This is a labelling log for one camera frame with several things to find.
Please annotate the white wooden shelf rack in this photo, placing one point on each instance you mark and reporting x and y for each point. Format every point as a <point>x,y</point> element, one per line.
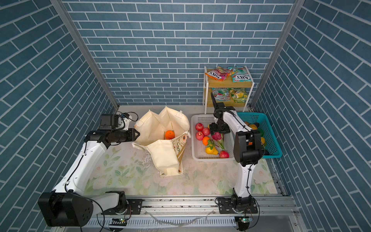
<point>209,83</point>

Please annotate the red apple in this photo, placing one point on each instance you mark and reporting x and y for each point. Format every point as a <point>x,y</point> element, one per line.
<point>224,155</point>
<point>199,135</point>
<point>199,127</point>

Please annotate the yellow mango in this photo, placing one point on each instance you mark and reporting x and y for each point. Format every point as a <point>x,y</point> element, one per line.
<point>253,126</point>

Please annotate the cream canvas grocery bag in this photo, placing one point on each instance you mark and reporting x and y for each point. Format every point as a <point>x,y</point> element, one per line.
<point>166,154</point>

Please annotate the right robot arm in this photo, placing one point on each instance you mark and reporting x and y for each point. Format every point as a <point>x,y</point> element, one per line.
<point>247,151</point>

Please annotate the red apple back left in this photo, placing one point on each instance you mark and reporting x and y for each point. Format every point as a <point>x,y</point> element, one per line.
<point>199,127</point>

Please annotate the white plastic basket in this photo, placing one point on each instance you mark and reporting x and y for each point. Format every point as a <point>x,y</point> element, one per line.
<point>198,149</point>

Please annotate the yellow green candy bag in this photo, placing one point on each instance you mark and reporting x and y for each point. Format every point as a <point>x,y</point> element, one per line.
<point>238,95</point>

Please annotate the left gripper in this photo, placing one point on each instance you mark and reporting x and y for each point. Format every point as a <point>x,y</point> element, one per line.
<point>132,136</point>

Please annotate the teal plastic basket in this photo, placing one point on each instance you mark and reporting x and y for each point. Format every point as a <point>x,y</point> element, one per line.
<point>271,146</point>

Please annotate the green snack bag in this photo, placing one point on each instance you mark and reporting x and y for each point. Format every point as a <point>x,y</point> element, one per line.
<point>240,74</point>

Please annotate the orange pink snack bag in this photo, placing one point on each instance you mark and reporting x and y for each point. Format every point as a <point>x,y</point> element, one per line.
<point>219,74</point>

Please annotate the large orange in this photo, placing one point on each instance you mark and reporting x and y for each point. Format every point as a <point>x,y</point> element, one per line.
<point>169,135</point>

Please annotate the red apple front left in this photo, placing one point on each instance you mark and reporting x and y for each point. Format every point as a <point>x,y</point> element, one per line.
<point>199,135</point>

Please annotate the small orange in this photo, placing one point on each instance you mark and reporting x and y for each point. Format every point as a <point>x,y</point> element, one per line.
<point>205,141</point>

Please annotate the red apple front right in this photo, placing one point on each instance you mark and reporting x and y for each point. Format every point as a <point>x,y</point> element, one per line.
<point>224,155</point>

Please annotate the pink green candy bag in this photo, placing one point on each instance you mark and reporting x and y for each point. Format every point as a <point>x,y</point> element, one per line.
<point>221,94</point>

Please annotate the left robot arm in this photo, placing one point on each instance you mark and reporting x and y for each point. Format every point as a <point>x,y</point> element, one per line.
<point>66,205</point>

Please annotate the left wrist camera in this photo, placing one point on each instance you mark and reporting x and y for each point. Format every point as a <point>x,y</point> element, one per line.
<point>110,122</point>

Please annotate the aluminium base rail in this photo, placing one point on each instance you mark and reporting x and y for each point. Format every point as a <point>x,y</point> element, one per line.
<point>150,213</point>

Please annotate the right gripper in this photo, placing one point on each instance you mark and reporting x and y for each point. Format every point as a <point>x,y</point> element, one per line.
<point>213,128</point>

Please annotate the pink dragon fruit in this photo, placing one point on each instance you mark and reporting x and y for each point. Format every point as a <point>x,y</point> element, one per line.
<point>219,138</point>

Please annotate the yellow pear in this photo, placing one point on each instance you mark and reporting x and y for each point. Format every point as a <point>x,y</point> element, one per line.
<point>211,151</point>

